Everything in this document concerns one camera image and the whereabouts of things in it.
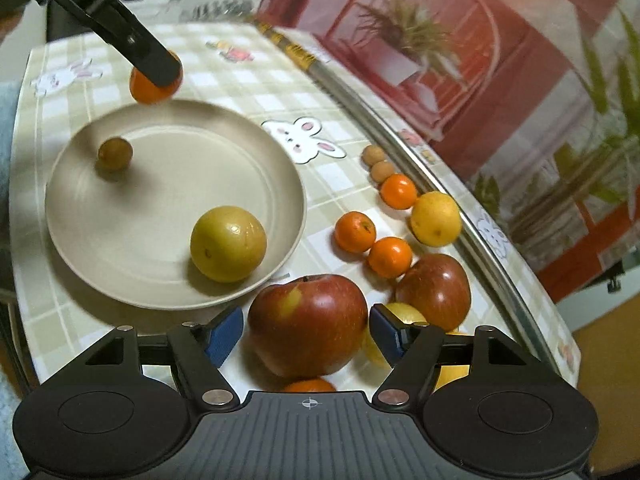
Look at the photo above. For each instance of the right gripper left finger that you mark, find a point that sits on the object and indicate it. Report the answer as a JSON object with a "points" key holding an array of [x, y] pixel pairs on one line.
{"points": [[199, 350]]}

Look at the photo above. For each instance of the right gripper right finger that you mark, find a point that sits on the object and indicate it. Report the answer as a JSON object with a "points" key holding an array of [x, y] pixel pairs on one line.
{"points": [[412, 350]]}

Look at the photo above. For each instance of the small yellow fruit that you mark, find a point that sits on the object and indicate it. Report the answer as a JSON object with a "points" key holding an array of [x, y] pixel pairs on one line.
{"points": [[450, 373]]}

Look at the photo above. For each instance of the red apple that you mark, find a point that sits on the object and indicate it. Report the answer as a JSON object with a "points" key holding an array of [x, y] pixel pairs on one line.
{"points": [[437, 286], [308, 327]]}

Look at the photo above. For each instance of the green yellow pear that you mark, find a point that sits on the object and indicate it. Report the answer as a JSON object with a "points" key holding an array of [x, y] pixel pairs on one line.
{"points": [[227, 244]]}

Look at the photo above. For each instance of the brown longan fruit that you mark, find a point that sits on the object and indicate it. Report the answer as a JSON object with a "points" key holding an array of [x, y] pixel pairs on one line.
{"points": [[115, 154]]}

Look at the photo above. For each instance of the yellow citrus fruit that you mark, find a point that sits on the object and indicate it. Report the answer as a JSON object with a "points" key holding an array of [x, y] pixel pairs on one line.
{"points": [[407, 314]]}

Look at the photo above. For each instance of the yellow lemon by pole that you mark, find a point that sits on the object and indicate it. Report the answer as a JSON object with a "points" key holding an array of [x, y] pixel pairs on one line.
{"points": [[435, 219]]}

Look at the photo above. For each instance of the beige round plate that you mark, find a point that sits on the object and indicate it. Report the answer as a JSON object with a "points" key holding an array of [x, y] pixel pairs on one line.
{"points": [[127, 233]]}

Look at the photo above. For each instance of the telescopic metal pole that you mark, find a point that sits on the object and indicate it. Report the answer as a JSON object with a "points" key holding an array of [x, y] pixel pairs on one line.
{"points": [[471, 242]]}

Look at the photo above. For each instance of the small tangerine by lemon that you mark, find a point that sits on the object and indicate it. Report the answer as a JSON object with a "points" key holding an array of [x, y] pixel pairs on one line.
{"points": [[398, 192]]}

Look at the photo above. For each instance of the brown longan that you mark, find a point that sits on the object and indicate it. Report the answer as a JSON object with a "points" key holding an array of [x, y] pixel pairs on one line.
{"points": [[373, 154], [382, 170]]}

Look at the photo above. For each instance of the black office chair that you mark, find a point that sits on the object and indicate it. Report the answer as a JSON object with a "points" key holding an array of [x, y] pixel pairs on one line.
{"points": [[612, 277]]}

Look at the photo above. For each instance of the printed room backdrop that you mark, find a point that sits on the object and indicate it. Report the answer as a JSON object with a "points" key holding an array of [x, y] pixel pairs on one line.
{"points": [[533, 104]]}

